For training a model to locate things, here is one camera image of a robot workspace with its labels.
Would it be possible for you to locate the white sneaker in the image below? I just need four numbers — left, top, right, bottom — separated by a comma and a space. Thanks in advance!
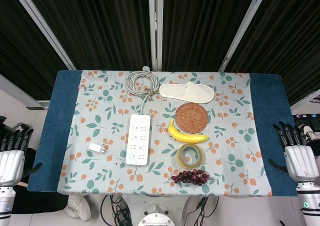
65, 194, 92, 222

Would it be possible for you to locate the white power adapter plug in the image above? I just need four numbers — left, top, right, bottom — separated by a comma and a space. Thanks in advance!
87, 142, 107, 155

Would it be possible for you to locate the floral patterned tablecloth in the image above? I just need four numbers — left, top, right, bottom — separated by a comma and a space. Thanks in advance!
56, 70, 274, 197

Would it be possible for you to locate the round brown rattan coaster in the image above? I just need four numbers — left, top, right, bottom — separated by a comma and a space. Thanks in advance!
174, 103, 209, 133

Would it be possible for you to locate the yellow banana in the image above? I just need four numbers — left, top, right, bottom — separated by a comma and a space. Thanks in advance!
167, 119, 210, 144

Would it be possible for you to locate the clear packing tape roll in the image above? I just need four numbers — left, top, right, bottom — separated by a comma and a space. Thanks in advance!
177, 142, 207, 167

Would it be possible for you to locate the white power strip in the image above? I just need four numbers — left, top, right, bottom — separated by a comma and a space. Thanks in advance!
125, 114, 152, 167

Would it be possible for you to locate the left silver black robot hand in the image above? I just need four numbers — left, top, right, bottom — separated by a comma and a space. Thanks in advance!
0, 122, 43, 185

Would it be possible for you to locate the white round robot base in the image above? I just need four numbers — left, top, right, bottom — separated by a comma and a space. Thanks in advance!
137, 204, 177, 226

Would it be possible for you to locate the black cable bundle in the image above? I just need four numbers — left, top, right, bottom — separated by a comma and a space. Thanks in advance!
99, 194, 138, 226
183, 195, 220, 226

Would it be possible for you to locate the blue table cloth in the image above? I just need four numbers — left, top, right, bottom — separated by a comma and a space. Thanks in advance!
26, 69, 300, 198

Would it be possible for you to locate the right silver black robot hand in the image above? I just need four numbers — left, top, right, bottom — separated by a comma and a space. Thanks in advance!
266, 121, 320, 184

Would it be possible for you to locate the dark red grape bunch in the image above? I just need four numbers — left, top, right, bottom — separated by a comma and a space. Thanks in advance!
171, 168, 211, 187

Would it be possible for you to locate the white disposable slipper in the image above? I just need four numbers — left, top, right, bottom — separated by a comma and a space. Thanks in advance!
158, 81, 215, 104

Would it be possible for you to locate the grey metal frame post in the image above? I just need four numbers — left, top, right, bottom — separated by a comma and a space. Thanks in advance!
11, 0, 77, 71
148, 0, 164, 71
219, 0, 272, 72

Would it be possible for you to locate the coiled grey power cable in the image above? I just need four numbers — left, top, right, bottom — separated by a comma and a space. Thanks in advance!
124, 65, 161, 117

